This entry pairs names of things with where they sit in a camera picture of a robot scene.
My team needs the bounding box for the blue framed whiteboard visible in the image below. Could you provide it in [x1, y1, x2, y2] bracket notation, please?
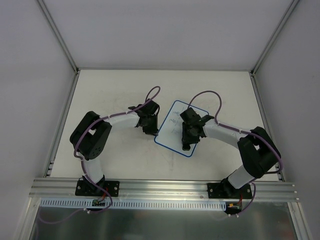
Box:
[154, 100, 197, 158]

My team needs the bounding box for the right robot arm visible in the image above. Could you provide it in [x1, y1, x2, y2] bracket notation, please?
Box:
[180, 107, 281, 198]

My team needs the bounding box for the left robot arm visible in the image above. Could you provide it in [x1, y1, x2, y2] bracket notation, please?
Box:
[69, 99, 160, 197]

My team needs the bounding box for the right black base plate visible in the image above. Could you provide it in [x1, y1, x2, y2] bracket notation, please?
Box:
[207, 182, 253, 200]

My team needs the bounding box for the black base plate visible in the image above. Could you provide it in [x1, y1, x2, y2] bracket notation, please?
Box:
[207, 182, 253, 200]
[74, 178, 120, 197]

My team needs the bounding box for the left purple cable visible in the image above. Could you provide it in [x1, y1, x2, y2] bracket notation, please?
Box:
[38, 86, 161, 223]

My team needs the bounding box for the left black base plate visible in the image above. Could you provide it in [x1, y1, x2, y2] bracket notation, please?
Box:
[74, 178, 120, 197]

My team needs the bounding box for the aluminium mounting rail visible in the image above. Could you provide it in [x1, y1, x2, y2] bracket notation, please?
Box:
[28, 177, 300, 203]

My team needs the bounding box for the white slotted cable duct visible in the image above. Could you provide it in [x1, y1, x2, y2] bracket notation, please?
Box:
[39, 197, 227, 212]

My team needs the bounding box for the left aluminium frame post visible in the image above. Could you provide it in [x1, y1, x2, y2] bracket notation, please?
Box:
[35, 0, 79, 74]

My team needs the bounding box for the aluminium frame post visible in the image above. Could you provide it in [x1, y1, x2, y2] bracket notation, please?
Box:
[35, 0, 79, 74]
[250, 0, 300, 77]

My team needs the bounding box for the right aluminium frame post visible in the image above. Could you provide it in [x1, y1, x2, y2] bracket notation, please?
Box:
[250, 0, 300, 77]

